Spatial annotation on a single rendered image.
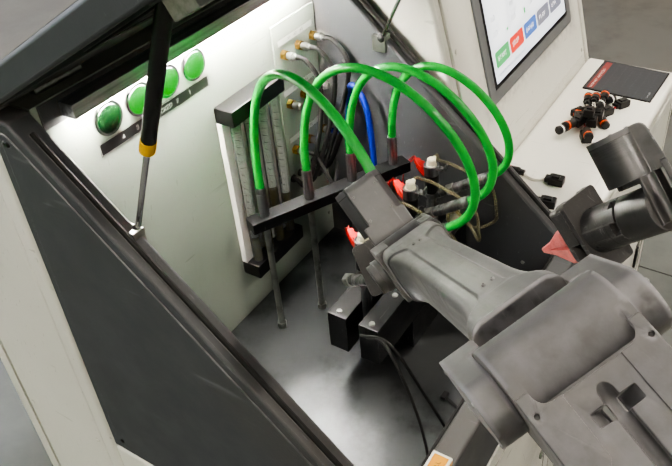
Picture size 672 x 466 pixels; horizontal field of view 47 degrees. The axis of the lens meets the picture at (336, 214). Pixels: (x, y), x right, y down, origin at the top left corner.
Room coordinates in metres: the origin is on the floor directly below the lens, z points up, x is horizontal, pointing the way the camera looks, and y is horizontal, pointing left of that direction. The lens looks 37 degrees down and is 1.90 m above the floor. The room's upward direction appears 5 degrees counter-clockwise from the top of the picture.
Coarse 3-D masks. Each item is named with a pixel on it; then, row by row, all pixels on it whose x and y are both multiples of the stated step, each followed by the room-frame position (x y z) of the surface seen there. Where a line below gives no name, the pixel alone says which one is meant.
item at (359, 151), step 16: (288, 80) 0.94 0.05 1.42; (304, 80) 0.92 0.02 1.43; (256, 96) 1.03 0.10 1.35; (320, 96) 0.88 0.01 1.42; (256, 112) 1.05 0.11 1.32; (336, 112) 0.86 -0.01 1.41; (256, 128) 1.06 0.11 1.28; (256, 144) 1.06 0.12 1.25; (352, 144) 0.82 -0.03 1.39; (256, 160) 1.07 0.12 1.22; (368, 160) 0.80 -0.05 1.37; (256, 176) 1.07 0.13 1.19; (256, 192) 1.07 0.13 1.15
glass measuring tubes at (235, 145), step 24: (264, 72) 1.24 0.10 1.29; (240, 96) 1.16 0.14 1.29; (264, 96) 1.17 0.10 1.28; (216, 120) 1.12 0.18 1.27; (240, 120) 1.12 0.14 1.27; (264, 120) 1.18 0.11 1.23; (240, 144) 1.12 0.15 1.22; (264, 144) 1.18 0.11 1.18; (240, 168) 1.12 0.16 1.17; (264, 168) 1.18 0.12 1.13; (240, 192) 1.13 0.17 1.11; (288, 192) 1.21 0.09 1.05; (240, 216) 1.12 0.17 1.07; (240, 240) 1.12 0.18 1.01; (264, 240) 1.15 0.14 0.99; (288, 240) 1.18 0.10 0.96; (264, 264) 1.12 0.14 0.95
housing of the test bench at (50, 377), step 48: (0, 0) 1.13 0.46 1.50; (48, 0) 1.11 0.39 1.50; (0, 48) 0.95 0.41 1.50; (0, 192) 0.89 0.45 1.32; (0, 240) 0.92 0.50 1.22; (0, 288) 0.95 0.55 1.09; (48, 288) 0.87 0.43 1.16; (0, 336) 1.00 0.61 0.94; (48, 336) 0.90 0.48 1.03; (48, 384) 0.94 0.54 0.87; (48, 432) 1.00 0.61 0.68; (96, 432) 0.89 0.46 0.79
